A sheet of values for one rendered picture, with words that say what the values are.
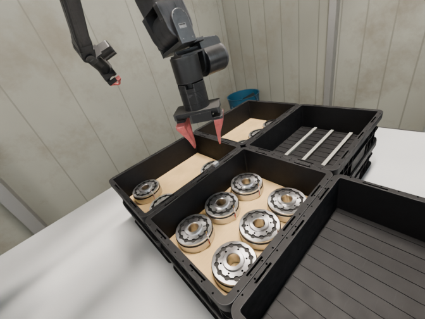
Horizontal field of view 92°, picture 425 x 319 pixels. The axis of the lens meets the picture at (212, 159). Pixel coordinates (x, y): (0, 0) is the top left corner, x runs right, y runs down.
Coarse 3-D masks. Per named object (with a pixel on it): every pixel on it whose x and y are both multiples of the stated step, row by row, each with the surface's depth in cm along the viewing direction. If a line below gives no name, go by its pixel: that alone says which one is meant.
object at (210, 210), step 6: (222, 192) 64; (228, 192) 64; (210, 198) 63; (228, 198) 61; (234, 198) 61; (210, 204) 61; (234, 204) 59; (210, 210) 60; (216, 210) 59; (222, 210) 58; (228, 210) 58; (216, 216) 57; (222, 216) 56
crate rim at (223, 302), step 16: (224, 160) 67; (288, 160) 59; (208, 176) 62; (160, 208) 54; (304, 208) 44; (160, 240) 47; (272, 240) 39; (176, 256) 41; (192, 272) 38; (256, 272) 35; (208, 288) 35; (240, 288) 34; (224, 304) 32
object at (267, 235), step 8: (248, 216) 54; (264, 216) 53; (272, 216) 53; (240, 224) 53; (248, 224) 52; (272, 224) 50; (248, 232) 50; (256, 232) 49; (264, 232) 49; (272, 232) 49; (248, 240) 49; (256, 240) 48; (264, 240) 47
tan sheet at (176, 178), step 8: (192, 160) 91; (200, 160) 90; (208, 160) 88; (176, 168) 88; (184, 168) 87; (192, 168) 86; (200, 168) 84; (168, 176) 85; (176, 176) 84; (184, 176) 82; (192, 176) 81; (160, 184) 81; (168, 184) 80; (176, 184) 79; (184, 184) 78; (168, 192) 76; (144, 208) 71
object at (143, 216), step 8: (200, 136) 87; (208, 136) 85; (232, 144) 74; (160, 152) 83; (232, 152) 70; (144, 160) 80; (128, 168) 77; (208, 168) 65; (120, 176) 75; (200, 176) 62; (112, 184) 70; (120, 192) 65; (176, 192) 58; (128, 200) 60; (168, 200) 56; (136, 208) 57; (152, 208) 55; (144, 216) 53
